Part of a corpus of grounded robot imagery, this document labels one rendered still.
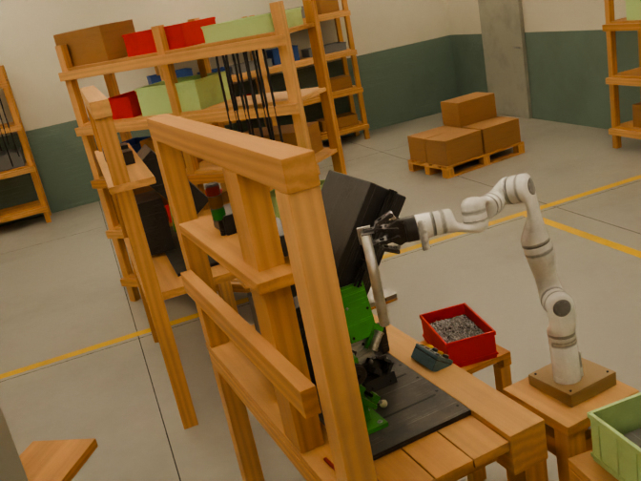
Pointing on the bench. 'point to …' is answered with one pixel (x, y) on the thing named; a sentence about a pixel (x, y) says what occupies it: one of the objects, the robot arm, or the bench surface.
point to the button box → (430, 358)
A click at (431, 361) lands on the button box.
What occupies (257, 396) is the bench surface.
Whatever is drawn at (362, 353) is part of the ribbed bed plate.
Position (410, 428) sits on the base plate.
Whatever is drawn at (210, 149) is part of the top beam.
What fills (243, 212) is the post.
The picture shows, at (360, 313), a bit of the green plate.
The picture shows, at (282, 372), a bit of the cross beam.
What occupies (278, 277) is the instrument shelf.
